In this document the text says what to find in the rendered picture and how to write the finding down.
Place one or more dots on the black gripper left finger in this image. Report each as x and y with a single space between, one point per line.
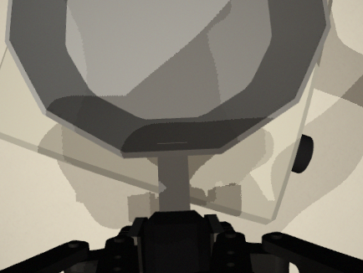
75 256

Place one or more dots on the dark grey frying pan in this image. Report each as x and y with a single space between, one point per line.
167 79

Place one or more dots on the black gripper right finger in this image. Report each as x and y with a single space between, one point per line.
229 252

